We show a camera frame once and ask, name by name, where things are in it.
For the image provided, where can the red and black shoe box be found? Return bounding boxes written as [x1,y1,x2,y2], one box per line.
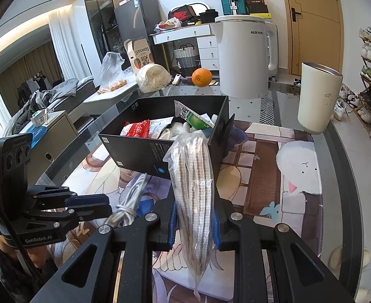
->
[168,5,195,21]

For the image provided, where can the stack of black boxes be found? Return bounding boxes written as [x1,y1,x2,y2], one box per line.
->
[246,0,272,18]

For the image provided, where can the white oval mirror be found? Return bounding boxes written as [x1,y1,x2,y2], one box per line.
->
[185,2,210,15]

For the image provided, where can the grey flat appliance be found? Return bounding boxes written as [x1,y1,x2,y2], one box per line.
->
[83,79,140,116]

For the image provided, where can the white curtain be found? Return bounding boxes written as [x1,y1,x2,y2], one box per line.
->
[48,3,94,83]

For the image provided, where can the white labelled packet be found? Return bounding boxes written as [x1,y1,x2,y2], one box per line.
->
[148,117,175,139]

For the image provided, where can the beige side cabinet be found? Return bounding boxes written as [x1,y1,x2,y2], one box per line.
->
[18,110,79,177]

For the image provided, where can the black cardboard box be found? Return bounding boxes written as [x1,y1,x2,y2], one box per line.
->
[98,95,236,180]

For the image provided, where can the person's left forearm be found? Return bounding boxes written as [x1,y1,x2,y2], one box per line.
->
[0,224,56,303]

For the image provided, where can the tissue box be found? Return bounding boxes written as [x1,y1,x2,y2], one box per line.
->
[30,109,66,127]

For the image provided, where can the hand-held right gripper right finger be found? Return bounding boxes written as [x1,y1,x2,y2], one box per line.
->
[213,196,356,303]

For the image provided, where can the red printed packet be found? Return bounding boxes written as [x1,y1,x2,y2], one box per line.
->
[120,120,151,139]

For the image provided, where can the white dresser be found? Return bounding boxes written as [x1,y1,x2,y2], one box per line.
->
[149,22,219,70]

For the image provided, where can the woven laundry basket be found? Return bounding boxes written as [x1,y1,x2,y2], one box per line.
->
[174,46,200,68]

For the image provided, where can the dark glass cabinet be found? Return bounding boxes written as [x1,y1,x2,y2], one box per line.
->
[84,0,132,83]

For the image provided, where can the clear bag with snacks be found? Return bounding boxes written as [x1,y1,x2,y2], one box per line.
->
[97,51,129,95]

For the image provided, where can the white crumpled plastic bag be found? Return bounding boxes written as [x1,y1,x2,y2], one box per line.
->
[136,64,172,93]

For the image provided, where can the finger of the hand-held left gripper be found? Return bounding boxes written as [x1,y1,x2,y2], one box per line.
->
[64,193,109,208]
[54,205,113,228]

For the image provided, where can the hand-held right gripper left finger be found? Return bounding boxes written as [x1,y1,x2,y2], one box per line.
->
[29,194,178,303]

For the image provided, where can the bagged snacks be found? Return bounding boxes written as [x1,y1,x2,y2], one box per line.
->
[155,19,183,31]

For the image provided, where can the bed with clothes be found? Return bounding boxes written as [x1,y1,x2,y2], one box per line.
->
[3,77,98,133]

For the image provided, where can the pile of shoes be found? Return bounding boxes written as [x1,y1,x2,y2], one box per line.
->
[333,84,361,122]

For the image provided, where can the wooden door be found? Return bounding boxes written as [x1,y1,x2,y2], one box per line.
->
[281,0,345,76]

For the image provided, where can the cream tumbler cup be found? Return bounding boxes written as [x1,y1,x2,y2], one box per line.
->
[297,62,344,135]

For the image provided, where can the green printed packet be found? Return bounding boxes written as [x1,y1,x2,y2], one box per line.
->
[174,100,216,131]

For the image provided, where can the printed table mat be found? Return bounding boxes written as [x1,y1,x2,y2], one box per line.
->
[53,120,325,303]

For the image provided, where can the white cable bundle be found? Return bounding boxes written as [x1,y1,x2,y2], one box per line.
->
[105,173,150,228]

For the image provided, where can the white electric kettle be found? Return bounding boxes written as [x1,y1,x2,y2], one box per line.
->
[211,15,279,99]

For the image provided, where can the orange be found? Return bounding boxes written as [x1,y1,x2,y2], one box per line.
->
[192,68,213,88]

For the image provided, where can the cardboard fruit carton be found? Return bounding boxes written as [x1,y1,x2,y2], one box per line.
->
[124,38,154,71]

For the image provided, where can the black bag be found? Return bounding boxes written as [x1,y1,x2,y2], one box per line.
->
[198,9,219,24]

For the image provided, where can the bagged white braided cord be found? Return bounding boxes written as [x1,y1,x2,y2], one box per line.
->
[163,131,217,295]

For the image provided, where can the grey fridge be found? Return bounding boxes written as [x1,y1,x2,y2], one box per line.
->
[114,0,162,67]

